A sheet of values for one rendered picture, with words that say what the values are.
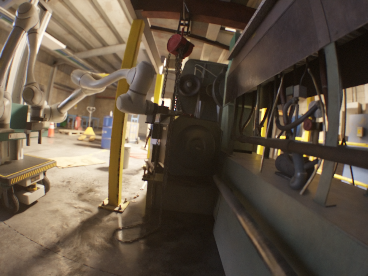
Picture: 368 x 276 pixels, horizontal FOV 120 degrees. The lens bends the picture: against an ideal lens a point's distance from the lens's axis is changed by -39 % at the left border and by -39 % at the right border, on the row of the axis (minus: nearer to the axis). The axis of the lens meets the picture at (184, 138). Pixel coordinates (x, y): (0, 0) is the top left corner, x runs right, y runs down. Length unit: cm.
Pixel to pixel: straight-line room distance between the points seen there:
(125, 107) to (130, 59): 72
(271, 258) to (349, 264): 18
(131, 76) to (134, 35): 77
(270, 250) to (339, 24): 60
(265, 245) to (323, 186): 21
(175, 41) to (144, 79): 51
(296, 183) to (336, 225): 24
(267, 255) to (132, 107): 83
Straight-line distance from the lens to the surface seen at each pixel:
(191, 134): 129
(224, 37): 235
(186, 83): 214
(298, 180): 58
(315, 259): 46
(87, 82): 122
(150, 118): 102
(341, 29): 56
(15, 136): 148
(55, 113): 176
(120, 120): 145
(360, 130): 340
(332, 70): 54
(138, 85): 90
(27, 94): 110
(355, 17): 54
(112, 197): 159
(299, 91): 73
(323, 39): 60
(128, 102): 90
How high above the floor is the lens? 74
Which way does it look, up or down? 3 degrees down
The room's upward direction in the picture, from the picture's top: 7 degrees clockwise
